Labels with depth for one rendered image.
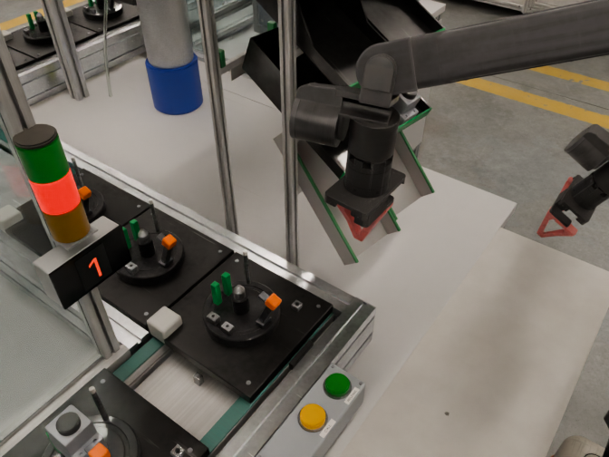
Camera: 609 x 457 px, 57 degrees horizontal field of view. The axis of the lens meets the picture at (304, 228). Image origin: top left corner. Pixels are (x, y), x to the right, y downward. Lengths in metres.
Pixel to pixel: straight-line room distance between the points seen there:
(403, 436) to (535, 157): 2.46
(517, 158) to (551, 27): 2.64
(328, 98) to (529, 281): 0.79
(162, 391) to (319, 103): 0.59
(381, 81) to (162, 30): 1.15
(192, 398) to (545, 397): 0.63
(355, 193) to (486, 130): 2.78
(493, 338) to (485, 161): 2.07
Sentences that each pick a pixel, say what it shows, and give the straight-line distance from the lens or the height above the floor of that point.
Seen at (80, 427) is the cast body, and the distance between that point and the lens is 0.85.
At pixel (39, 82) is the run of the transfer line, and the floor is 0.92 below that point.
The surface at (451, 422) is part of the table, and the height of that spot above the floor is 0.86.
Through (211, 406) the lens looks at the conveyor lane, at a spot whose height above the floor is 0.92.
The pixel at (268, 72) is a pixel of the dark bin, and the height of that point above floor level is 1.32.
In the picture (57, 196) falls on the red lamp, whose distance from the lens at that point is 0.77.
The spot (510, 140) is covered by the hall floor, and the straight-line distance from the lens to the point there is 3.42.
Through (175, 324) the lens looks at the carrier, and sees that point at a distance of 1.04.
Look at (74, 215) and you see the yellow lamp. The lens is 0.79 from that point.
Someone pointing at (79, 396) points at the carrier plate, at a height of 0.97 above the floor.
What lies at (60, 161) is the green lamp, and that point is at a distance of 0.75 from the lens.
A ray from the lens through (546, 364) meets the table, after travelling 1.21.
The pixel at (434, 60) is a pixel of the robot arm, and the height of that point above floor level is 1.51.
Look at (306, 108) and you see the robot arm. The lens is 0.68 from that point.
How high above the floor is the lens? 1.78
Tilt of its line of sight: 42 degrees down
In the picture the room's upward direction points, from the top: straight up
